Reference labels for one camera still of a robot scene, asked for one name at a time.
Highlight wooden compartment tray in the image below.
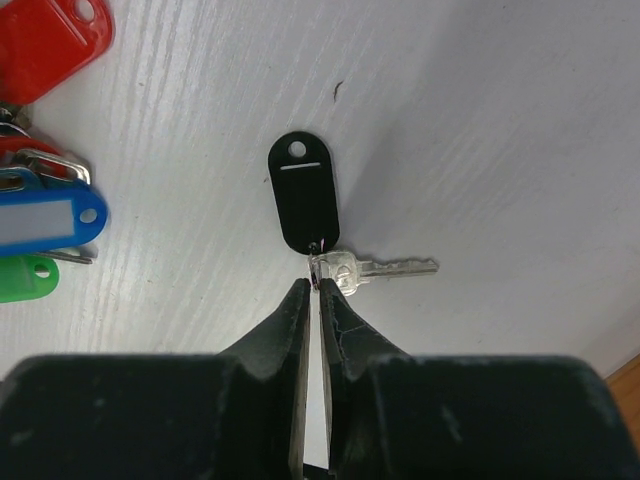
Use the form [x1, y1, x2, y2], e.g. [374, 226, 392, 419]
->
[606, 355, 639, 403]

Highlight metal keyring with coloured keys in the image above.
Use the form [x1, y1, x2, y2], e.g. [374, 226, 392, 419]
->
[1, 0, 114, 303]

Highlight black key fob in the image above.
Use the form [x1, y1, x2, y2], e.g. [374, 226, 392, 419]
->
[268, 131, 439, 296]

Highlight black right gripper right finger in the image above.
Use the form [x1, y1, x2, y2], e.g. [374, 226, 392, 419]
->
[319, 280, 639, 479]

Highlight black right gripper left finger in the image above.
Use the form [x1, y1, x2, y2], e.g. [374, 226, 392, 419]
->
[1, 279, 310, 479]

